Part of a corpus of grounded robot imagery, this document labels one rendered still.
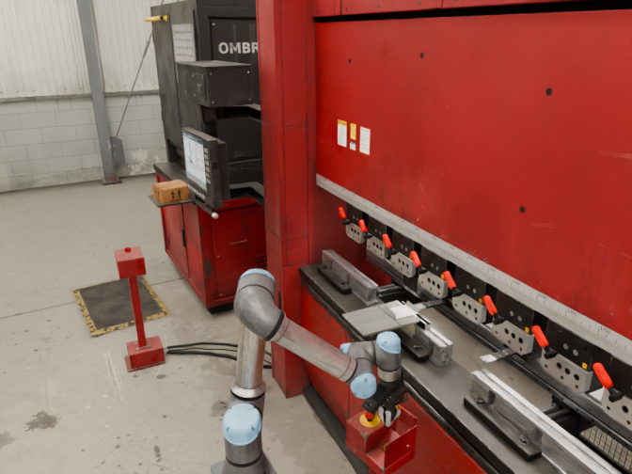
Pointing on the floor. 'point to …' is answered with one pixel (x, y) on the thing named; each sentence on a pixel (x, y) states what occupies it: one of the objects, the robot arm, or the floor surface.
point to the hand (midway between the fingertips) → (386, 424)
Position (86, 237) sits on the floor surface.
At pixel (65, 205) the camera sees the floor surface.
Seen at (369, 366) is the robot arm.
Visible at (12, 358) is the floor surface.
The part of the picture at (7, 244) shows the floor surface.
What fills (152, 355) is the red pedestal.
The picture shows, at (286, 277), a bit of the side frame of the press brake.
